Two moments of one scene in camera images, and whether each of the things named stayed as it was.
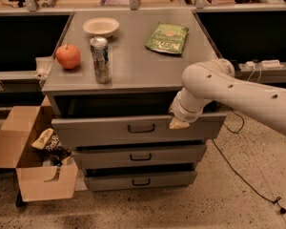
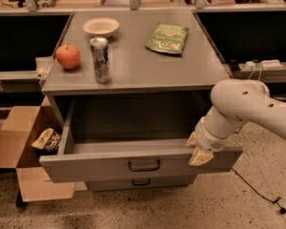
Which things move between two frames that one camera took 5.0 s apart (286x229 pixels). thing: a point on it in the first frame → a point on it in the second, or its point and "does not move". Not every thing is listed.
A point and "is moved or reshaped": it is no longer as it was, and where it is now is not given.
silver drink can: x=101 y=59 does not move
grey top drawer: x=136 y=129 is moved or reshaped
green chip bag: x=168 y=37 does not move
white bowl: x=101 y=27 does not move
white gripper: x=186 y=113 → x=209 y=139
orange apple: x=68 y=55 does not move
